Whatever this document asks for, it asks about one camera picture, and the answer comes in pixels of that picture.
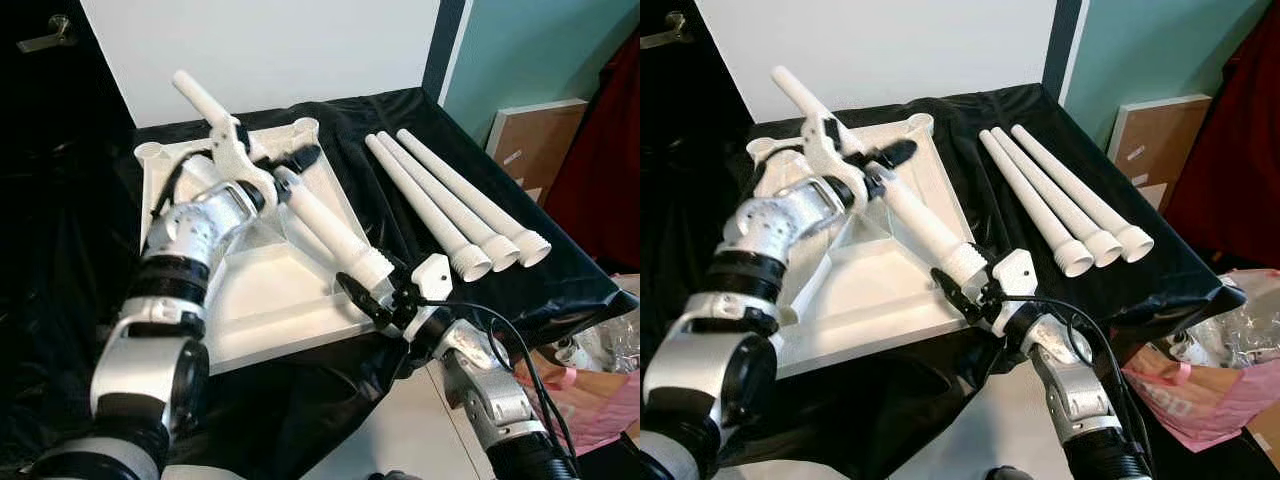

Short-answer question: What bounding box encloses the white plastic table leg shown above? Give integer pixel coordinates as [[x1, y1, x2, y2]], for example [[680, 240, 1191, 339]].
[[990, 127, 1126, 269], [1010, 123, 1156, 264], [770, 65, 991, 291], [978, 130, 1096, 279], [378, 131, 521, 273], [365, 134, 493, 282], [172, 70, 395, 293], [396, 128, 552, 267]]

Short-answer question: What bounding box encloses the white plastic children table top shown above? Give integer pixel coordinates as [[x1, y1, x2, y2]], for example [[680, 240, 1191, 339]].
[[133, 117, 401, 376], [745, 112, 986, 379]]

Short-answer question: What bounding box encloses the black plastic table cover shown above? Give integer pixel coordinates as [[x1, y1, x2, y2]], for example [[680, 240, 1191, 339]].
[[640, 83, 1249, 480], [0, 88, 629, 480]]

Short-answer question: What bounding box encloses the brown cardboard panel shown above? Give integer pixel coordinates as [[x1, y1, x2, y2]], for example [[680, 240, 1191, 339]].
[[487, 97, 589, 206], [1105, 93, 1214, 211]]

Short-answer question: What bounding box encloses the clear plastic packaging bundle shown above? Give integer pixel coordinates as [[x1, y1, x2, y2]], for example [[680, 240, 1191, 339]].
[[1165, 275, 1280, 376], [545, 300, 641, 376]]

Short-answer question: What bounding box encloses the pink shopping bag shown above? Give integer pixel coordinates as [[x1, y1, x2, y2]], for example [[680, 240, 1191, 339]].
[[1120, 268, 1280, 453], [515, 275, 641, 456]]

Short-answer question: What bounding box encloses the dark red curtain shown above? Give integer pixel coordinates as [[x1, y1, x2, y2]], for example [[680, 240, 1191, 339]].
[[540, 35, 641, 276], [1165, 5, 1280, 271]]

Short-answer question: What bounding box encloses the brown cardboard box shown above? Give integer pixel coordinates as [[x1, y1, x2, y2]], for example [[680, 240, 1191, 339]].
[[1242, 400, 1280, 471]]

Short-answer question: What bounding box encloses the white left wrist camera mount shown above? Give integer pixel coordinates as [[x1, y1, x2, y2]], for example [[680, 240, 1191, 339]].
[[205, 113, 281, 216], [798, 112, 873, 213]]

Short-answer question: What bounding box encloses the metal door handle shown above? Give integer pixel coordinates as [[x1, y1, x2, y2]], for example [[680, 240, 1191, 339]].
[[640, 10, 691, 49], [15, 14, 77, 54]]

